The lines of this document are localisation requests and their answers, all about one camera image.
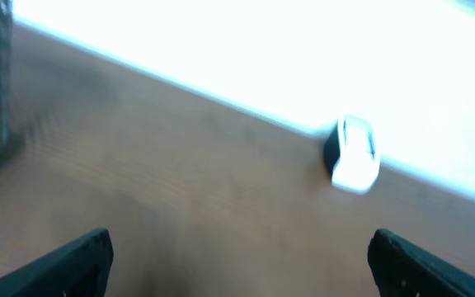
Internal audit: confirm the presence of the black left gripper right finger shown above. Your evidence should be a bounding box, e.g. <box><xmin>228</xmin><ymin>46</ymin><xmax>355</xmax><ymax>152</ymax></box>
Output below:
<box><xmin>367</xmin><ymin>229</ymin><xmax>475</xmax><ymax>297</ymax></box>

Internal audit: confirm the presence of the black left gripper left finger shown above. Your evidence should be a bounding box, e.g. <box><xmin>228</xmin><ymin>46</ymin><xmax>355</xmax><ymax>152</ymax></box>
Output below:
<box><xmin>0</xmin><ymin>228</ymin><xmax>114</xmax><ymax>297</ymax></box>

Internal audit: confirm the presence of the white barcode scanner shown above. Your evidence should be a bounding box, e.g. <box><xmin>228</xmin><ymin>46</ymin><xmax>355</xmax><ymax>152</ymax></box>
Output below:
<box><xmin>322</xmin><ymin>115</ymin><xmax>380</xmax><ymax>195</ymax></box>

